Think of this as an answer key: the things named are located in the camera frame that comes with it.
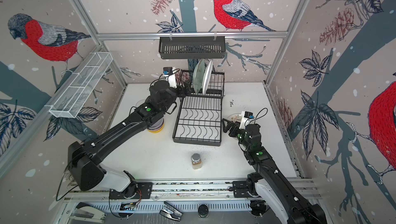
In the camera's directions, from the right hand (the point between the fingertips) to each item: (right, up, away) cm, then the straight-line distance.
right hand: (227, 122), depth 80 cm
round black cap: (-13, -32, -20) cm, 40 cm away
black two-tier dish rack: (-16, -1, +17) cm, 24 cm away
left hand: (-22, +22, -10) cm, 33 cm away
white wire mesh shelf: (-77, +15, -6) cm, 78 cm away
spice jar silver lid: (-16, -18, -8) cm, 25 cm away
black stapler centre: (-28, -37, -14) cm, 49 cm away
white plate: (+8, 0, +20) cm, 21 cm away
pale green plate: (-15, +24, -5) cm, 29 cm away
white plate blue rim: (-11, +23, -7) cm, 27 cm away
